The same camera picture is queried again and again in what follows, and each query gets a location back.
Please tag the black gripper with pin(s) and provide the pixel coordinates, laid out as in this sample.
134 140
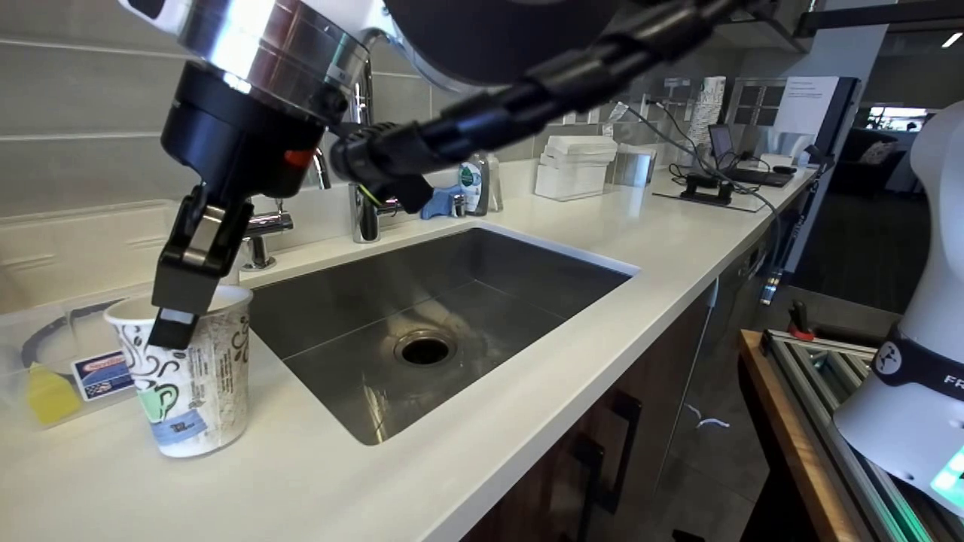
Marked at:
252 136

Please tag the patterned white paper cup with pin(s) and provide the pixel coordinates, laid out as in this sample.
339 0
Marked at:
201 394

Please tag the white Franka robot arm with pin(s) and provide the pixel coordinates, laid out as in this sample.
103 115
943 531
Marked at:
271 39

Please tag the small curved chrome faucet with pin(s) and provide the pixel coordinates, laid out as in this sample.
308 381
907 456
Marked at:
262 227

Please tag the clear plastic storage container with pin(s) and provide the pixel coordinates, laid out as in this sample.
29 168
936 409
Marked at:
90 252

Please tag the tall chrome faucet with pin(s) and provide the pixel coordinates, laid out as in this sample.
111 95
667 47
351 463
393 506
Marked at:
363 214

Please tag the yellow sponge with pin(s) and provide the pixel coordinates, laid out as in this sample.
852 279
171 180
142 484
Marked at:
50 400

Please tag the round metal sink drain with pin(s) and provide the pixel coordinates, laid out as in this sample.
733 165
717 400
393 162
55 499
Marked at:
424 351

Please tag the blue sponge holder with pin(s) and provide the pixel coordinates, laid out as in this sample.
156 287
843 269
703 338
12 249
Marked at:
445 206

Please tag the dish soap bottle green cap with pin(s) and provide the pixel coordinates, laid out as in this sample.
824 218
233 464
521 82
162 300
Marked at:
471 192

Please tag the clear pump soap dispenser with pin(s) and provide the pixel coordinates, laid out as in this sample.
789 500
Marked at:
494 184

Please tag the stainless steel sink basin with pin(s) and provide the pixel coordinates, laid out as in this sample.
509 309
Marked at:
521 289

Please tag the white plastic box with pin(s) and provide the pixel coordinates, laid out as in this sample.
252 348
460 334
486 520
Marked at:
574 169

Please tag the steel canister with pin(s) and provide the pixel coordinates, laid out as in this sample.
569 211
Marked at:
633 169

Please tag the dark wooden counter cabinet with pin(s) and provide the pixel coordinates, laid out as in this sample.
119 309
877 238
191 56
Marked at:
652 402

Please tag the black desktop device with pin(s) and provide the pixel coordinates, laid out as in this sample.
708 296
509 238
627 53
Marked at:
706 187

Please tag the open laptop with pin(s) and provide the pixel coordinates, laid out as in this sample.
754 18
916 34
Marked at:
725 145

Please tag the wooden cart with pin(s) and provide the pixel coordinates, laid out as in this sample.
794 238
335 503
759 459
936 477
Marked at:
794 441

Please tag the white sign board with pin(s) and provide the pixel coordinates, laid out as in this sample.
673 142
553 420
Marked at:
808 108

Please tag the aluminium frame rails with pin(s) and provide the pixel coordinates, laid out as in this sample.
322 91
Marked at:
824 378

